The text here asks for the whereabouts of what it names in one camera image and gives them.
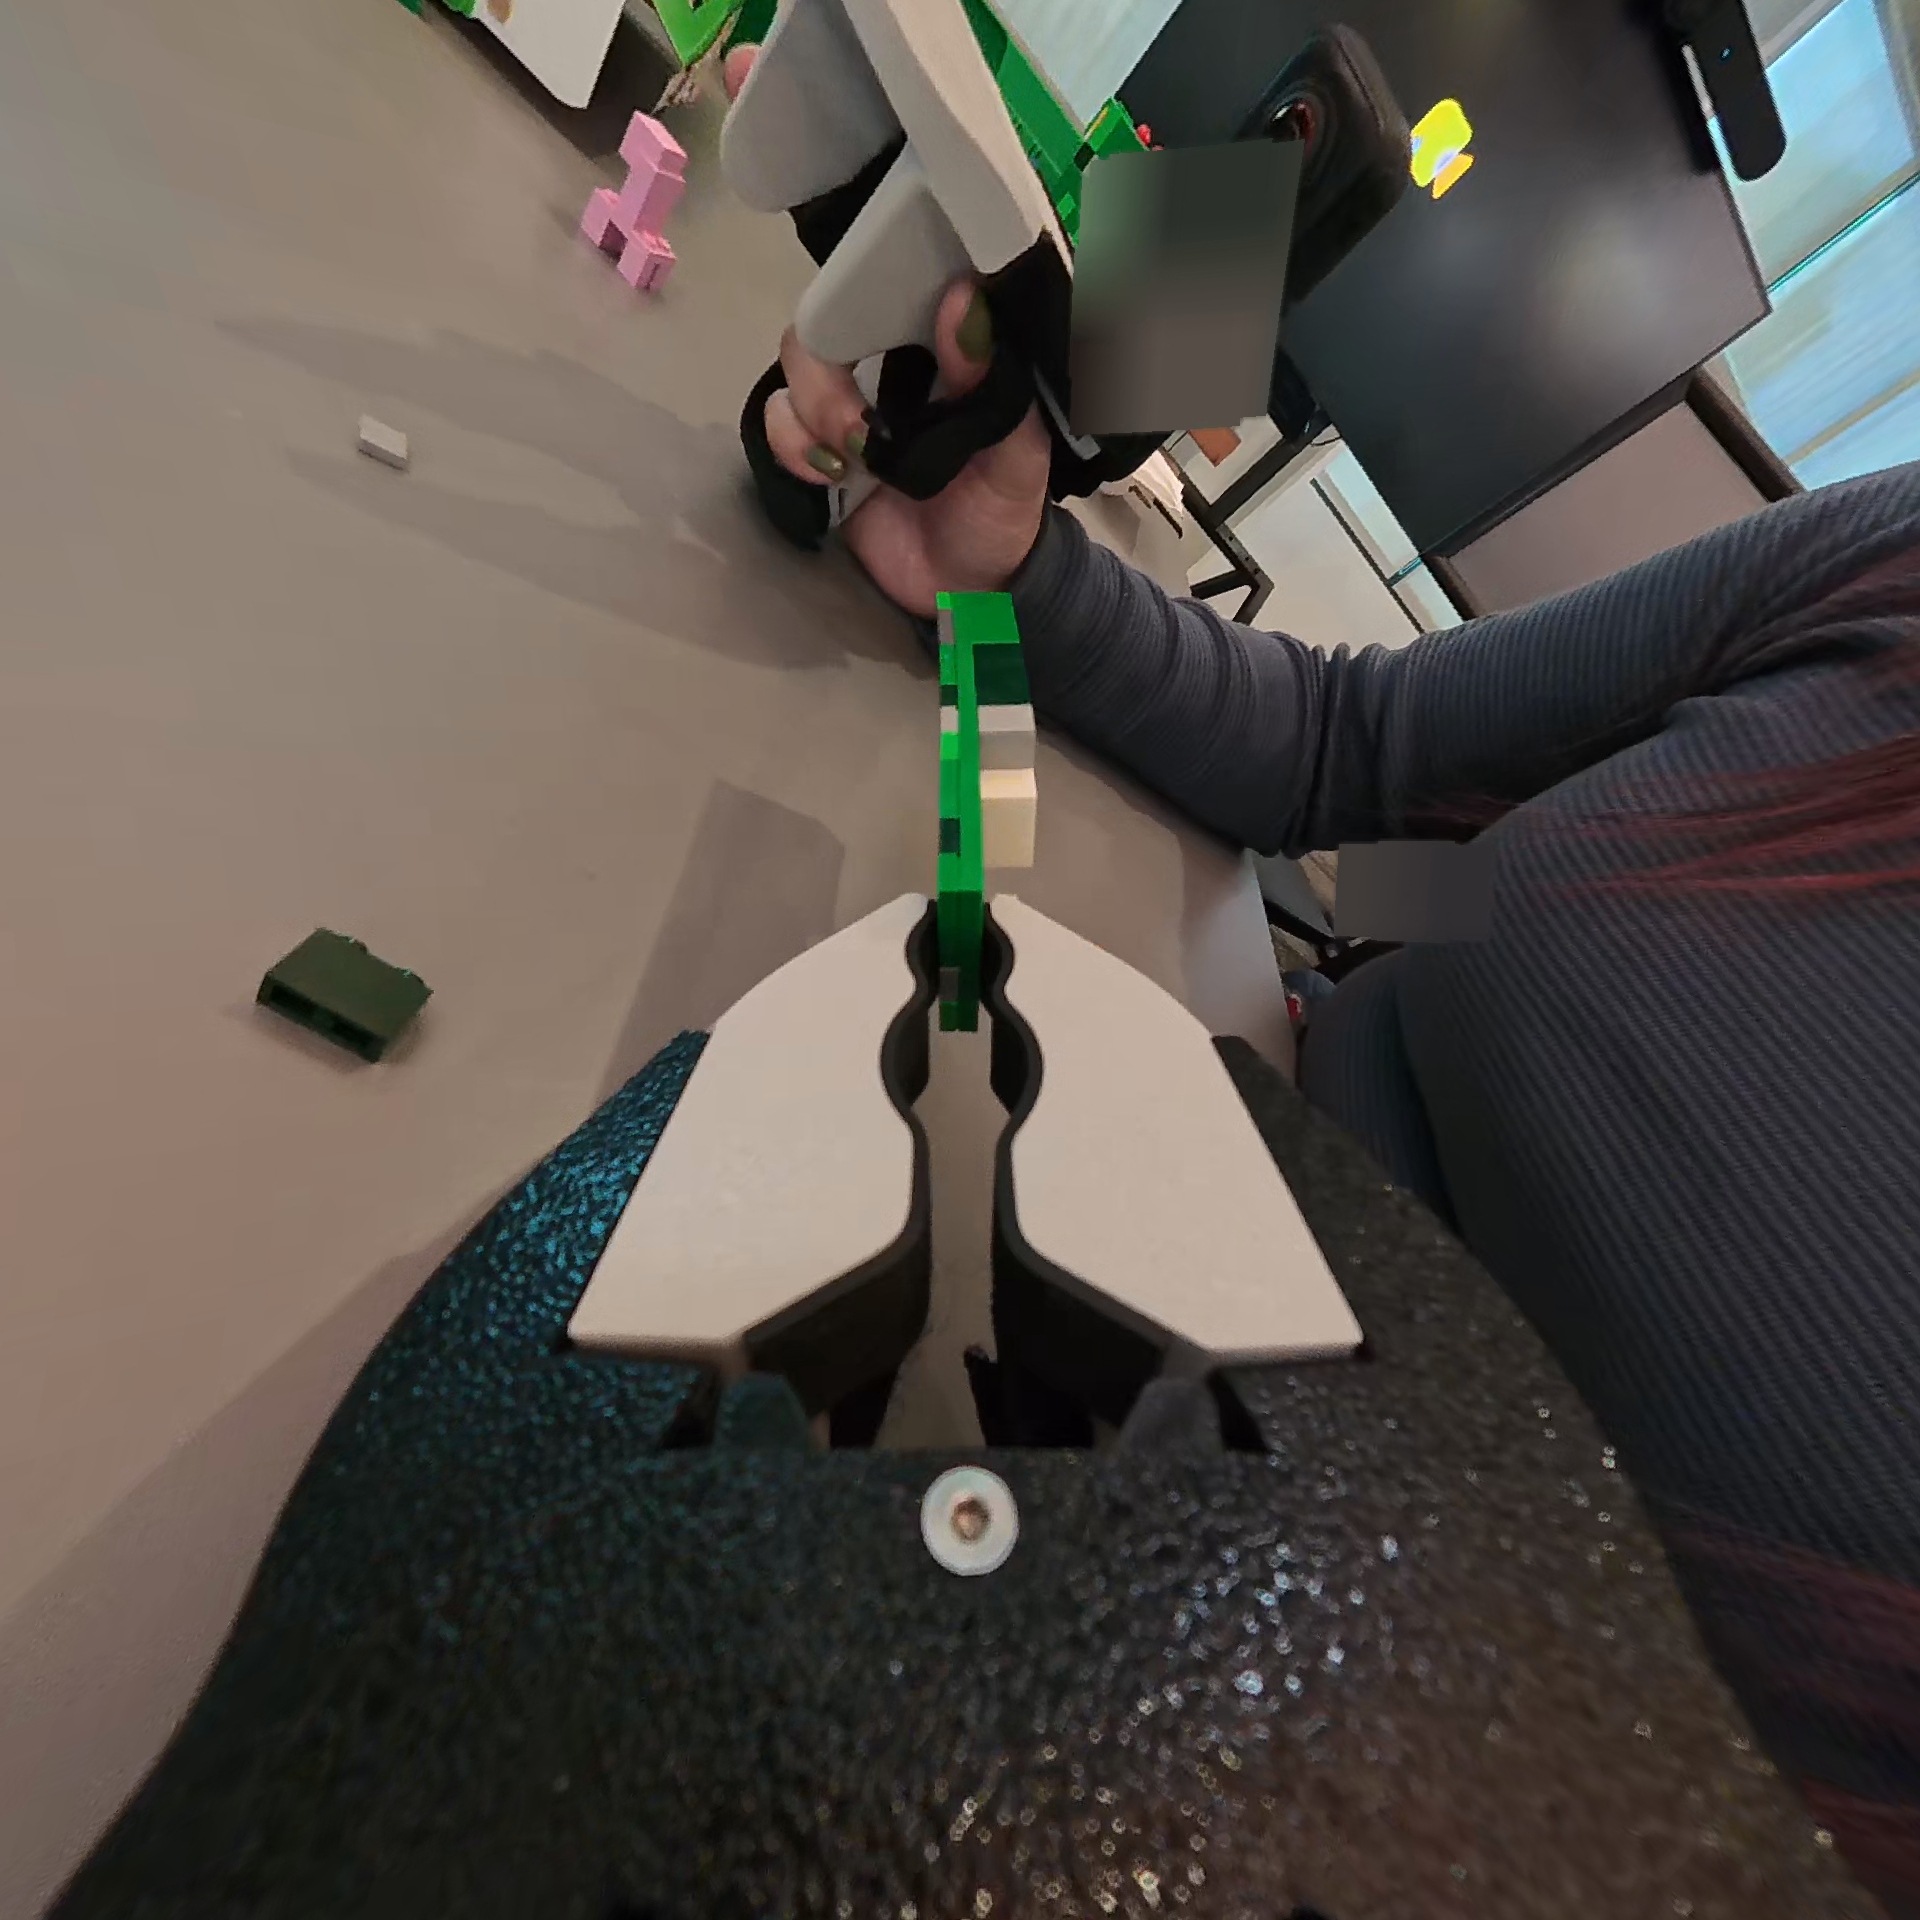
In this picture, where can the person's torso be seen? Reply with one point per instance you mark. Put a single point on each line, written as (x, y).
(1649, 1171)

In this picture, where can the person's right hand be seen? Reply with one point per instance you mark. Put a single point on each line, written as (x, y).
(960, 548)

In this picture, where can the small white brick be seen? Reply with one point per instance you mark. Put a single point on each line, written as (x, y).
(383, 443)

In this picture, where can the dark green brick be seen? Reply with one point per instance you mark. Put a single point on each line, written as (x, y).
(340, 992)

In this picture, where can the white book stand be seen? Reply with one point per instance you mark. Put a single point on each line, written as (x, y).
(553, 45)

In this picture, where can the black webcam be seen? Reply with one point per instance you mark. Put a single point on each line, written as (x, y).
(1730, 76)

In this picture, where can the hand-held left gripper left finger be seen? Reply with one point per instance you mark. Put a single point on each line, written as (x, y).
(748, 1171)

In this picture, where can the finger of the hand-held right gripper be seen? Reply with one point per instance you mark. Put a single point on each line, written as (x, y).
(801, 121)
(960, 135)

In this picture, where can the grey desk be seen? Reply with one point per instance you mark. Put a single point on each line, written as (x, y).
(374, 706)

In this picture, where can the pink brick figure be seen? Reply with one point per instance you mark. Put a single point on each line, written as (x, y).
(636, 202)

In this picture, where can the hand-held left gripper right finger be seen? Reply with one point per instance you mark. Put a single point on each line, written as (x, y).
(1168, 1171)

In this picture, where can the green and white brick assembly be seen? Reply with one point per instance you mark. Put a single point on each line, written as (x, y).
(969, 780)

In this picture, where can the black monitor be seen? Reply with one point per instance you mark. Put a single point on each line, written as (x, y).
(1560, 300)

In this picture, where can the green printed instruction booklet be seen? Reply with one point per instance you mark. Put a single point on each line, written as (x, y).
(705, 23)

